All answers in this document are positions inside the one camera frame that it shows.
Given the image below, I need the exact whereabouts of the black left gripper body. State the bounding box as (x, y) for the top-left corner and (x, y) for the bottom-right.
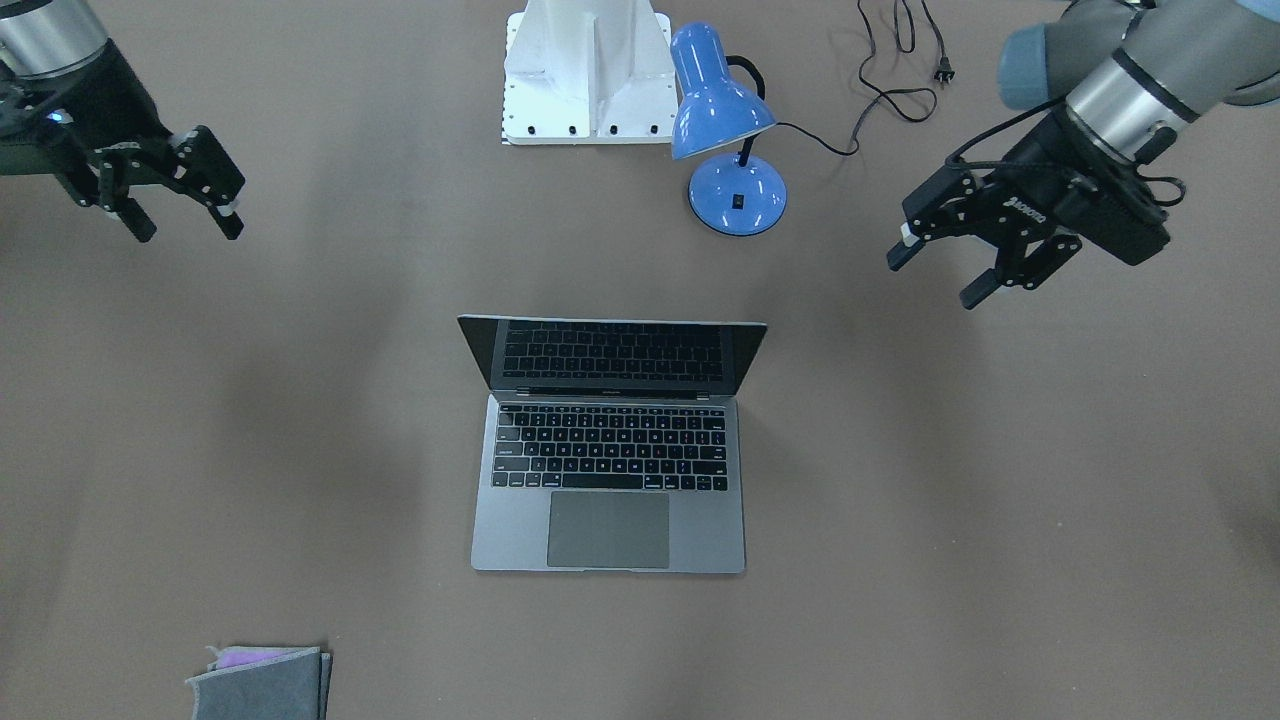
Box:
(1000, 110), (1170, 266)

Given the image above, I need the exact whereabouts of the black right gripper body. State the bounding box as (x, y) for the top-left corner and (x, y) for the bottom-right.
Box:
(29, 40), (172, 206)

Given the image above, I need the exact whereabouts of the grey laptop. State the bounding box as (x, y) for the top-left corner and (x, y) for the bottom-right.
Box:
(458, 314), (767, 574)

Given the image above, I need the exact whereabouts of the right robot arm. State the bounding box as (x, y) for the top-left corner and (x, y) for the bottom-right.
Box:
(1, 1), (244, 243)

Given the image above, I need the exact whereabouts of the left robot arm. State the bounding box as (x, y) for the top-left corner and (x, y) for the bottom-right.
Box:
(887, 1), (1279, 309)

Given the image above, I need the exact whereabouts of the blue desk lamp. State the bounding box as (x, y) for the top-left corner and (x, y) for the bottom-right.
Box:
(671, 22), (788, 237)

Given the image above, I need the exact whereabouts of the grey folded cloth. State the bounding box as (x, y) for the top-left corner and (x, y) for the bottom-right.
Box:
(186, 646), (332, 719)

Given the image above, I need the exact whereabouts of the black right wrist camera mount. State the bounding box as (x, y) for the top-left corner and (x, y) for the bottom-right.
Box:
(1, 79), (73, 176)

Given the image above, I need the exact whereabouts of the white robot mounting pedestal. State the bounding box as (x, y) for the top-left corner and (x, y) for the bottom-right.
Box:
(500, 1), (678, 146)

